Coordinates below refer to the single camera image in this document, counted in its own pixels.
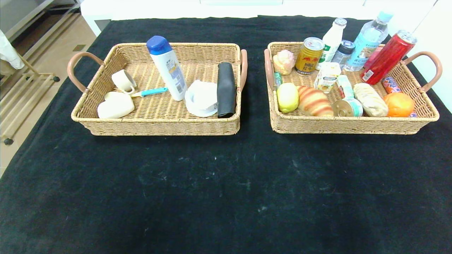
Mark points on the black leather glasses case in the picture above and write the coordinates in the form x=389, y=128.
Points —
x=226, y=89

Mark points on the yellow lemon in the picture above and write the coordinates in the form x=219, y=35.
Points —
x=287, y=97

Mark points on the white shampoo bottle blue cap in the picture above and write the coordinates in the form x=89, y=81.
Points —
x=170, y=71

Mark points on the striped brown croissant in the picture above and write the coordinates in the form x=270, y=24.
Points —
x=314, y=101

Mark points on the white box with green label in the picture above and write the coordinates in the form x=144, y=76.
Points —
x=327, y=77

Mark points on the white round container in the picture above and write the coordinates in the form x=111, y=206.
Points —
x=200, y=113

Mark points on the white teacup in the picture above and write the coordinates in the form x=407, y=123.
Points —
x=203, y=93

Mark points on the green chewing gum pack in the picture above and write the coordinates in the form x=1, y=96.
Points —
x=278, y=79

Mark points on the pink and yellow cupcake toy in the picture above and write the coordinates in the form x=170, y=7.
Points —
x=283, y=62

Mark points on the gold energy drink can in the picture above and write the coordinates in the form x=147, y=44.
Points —
x=308, y=56

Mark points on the cream heart-shaped box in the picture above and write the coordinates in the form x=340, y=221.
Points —
x=116, y=106

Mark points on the small cream mug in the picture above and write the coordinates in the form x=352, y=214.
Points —
x=122, y=81

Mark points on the silver can with green label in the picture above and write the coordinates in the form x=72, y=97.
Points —
x=346, y=108

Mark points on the green and white snack pack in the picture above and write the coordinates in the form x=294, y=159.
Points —
x=345, y=87

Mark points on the white milk bottle green label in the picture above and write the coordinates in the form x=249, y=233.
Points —
x=332, y=40

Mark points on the pale ridged bread loaf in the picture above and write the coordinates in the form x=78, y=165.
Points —
x=370, y=100

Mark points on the clear water bottle blue cap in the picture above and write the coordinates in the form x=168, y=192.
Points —
x=367, y=42

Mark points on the orange and blue candy roll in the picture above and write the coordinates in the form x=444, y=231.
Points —
x=390, y=84

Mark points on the white furniture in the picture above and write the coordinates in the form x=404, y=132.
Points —
x=102, y=10

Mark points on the tall red drink can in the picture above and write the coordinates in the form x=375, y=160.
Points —
x=385, y=60

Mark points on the orange fruit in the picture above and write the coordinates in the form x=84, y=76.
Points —
x=399, y=105

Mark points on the small purple wrapped candy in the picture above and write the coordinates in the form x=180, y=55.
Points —
x=412, y=115

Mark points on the wooden wheeled rack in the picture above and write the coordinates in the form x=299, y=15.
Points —
x=17, y=98

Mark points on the white hanging cloth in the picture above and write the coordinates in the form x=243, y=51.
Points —
x=9, y=53

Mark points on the grey metal shelf frame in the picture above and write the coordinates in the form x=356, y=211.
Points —
x=26, y=19

